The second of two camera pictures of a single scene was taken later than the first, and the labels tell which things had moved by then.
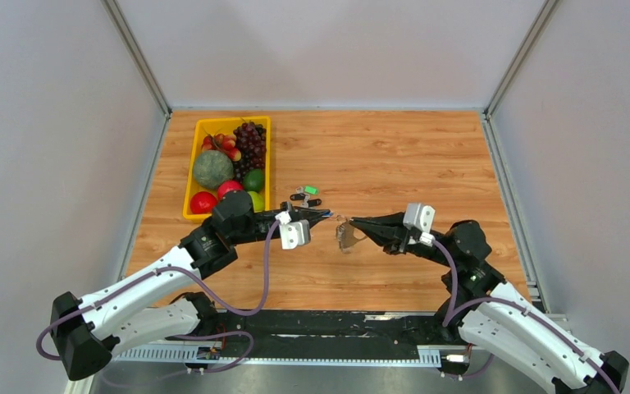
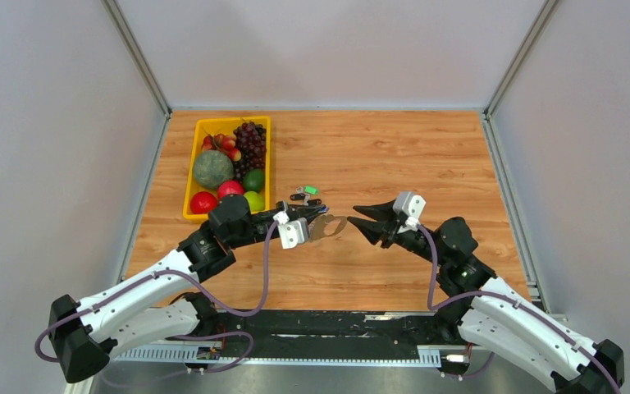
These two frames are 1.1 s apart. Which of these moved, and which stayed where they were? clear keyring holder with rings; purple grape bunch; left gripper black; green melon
Moved: clear keyring holder with rings
Stayed: left gripper black; purple grape bunch; green melon
